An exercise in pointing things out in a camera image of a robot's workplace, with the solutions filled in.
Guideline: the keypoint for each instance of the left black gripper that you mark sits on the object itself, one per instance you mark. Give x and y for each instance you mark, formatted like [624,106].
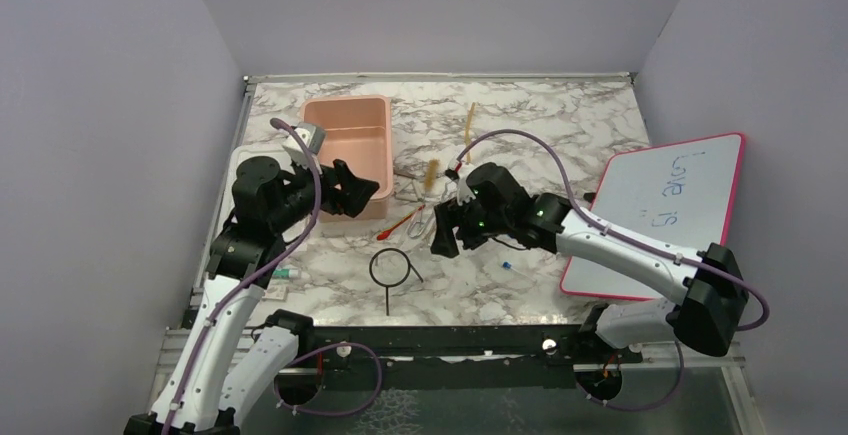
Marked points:
[355,193]

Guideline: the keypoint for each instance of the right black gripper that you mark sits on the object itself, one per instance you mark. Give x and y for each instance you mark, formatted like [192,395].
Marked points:
[447,217]

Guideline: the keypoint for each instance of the black metal ring stand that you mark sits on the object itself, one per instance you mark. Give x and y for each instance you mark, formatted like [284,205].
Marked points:
[389,269]

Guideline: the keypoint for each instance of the tan bristle test-tube brush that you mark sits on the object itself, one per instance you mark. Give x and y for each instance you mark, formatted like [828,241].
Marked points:
[431,174]

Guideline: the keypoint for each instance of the yellow rubber tube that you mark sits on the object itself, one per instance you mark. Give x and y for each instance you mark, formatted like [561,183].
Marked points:
[468,129]

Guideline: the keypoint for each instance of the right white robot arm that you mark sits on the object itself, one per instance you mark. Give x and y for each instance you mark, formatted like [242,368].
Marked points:
[700,301]

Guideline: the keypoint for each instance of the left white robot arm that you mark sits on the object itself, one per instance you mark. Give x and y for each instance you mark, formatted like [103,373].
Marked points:
[209,393]

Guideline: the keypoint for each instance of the pink plastic bin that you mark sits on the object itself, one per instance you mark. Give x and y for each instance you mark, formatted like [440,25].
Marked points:
[358,132]

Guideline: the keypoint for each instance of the white clay triangle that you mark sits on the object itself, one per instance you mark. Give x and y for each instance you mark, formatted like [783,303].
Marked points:
[410,191]

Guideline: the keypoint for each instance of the red plastic spoon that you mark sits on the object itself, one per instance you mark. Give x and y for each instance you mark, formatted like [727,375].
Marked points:
[385,234]

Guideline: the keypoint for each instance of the blue capped test tube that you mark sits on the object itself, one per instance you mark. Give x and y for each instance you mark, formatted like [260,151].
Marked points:
[515,271]

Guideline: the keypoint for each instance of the small white label card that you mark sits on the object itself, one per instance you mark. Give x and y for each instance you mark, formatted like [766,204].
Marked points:
[277,294]

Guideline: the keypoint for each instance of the pink framed whiteboard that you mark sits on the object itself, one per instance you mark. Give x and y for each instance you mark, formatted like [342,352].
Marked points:
[680,193]

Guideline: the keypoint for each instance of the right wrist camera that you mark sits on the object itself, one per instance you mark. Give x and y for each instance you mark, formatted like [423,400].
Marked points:
[457,170]

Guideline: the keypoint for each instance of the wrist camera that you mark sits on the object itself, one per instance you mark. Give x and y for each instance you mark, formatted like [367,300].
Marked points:
[304,144]
[457,170]

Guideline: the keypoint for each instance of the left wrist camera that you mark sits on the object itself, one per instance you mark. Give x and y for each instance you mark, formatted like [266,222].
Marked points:
[304,144]

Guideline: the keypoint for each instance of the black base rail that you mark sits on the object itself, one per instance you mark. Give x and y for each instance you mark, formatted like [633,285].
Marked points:
[356,359]

